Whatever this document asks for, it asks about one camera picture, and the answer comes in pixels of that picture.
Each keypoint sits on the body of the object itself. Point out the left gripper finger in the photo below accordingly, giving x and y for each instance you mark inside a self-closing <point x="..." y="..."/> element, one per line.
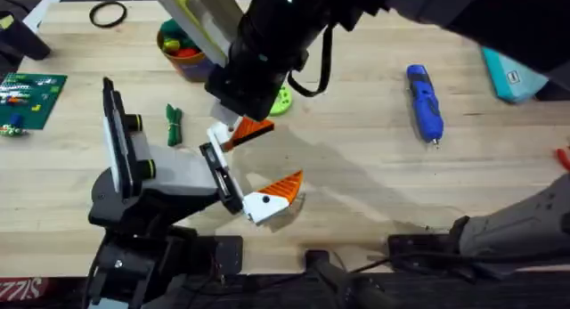
<point x="271" y="202"/>
<point x="218" y="135"/>

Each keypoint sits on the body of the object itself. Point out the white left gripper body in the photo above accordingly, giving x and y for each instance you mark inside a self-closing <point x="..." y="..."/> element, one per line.
<point x="178" y="173"/>

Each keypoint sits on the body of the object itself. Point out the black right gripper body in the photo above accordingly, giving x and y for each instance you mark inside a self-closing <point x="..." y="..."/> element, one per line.
<point x="267" y="55"/>

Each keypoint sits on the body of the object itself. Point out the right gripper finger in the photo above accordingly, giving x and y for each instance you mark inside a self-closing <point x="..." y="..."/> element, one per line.
<point x="225" y="115"/>

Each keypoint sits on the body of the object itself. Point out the orange ribbed wedge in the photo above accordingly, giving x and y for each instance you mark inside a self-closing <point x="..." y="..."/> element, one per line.
<point x="249" y="130"/>

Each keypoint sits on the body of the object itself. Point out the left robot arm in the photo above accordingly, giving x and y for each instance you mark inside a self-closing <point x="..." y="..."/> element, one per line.
<point x="133" y="266"/>

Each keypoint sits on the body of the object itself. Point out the green vegetable toy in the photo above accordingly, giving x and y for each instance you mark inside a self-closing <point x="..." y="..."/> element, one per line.
<point x="174" y="124"/>

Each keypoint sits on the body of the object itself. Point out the blue electric screwdriver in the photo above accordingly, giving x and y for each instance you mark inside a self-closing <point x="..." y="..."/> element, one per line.
<point x="425" y="102"/>

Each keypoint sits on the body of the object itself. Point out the green disc with holes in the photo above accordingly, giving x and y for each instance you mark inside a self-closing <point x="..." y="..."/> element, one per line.
<point x="283" y="102"/>

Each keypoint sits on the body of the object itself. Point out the left wrist upright plate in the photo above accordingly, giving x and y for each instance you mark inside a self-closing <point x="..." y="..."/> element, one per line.
<point x="116" y="135"/>

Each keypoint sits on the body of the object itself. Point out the wrist upright plate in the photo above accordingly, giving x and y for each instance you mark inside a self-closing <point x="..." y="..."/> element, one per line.
<point x="200" y="19"/>
<point x="116" y="135"/>

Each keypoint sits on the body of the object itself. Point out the tub of toys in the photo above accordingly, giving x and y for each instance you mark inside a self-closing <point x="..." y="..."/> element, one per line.
<point x="182" y="55"/>

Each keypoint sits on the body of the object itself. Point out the right wrist upright plate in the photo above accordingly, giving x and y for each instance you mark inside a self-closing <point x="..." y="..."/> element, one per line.
<point x="200" y="19"/>

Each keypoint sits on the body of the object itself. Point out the green board with blocks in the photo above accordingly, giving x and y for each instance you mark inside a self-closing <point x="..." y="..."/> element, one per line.
<point x="31" y="100"/>

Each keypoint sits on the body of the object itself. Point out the black box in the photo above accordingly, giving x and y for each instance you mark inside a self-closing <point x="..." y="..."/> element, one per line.
<point x="22" y="37"/>

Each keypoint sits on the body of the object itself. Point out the white paper strip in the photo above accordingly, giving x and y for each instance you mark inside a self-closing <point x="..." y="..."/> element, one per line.
<point x="42" y="10"/>

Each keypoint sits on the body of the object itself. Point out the teal box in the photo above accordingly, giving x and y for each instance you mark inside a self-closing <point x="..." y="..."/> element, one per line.
<point x="512" y="77"/>

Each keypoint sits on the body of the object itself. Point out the black rail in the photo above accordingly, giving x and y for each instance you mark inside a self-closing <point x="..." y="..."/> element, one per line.
<point x="445" y="295"/>

